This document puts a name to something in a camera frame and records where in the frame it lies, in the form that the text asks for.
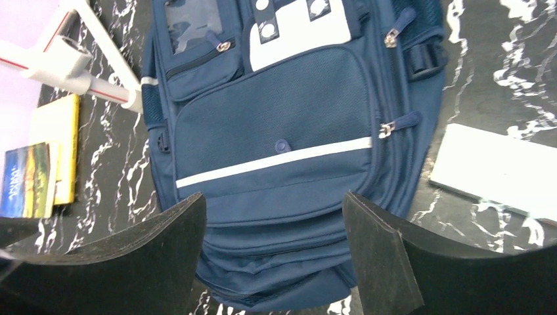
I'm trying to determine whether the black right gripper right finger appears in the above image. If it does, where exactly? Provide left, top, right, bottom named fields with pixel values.
left=342, top=192, right=556, bottom=314

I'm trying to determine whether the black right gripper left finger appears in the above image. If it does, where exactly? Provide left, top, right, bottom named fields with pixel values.
left=1, top=193, right=206, bottom=314

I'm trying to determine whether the Animal Farm book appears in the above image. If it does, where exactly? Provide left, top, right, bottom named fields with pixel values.
left=1, top=142, right=59, bottom=219

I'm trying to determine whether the yellow book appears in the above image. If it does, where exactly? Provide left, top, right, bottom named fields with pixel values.
left=30, top=94, right=80, bottom=205

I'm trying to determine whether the navy blue student backpack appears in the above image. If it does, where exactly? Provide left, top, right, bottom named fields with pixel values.
left=141, top=1, right=447, bottom=312

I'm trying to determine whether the small card box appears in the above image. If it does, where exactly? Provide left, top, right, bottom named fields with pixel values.
left=430, top=123, right=556, bottom=224

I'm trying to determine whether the white PVC pipe stand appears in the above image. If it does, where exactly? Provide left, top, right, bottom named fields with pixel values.
left=1, top=1, right=143, bottom=114

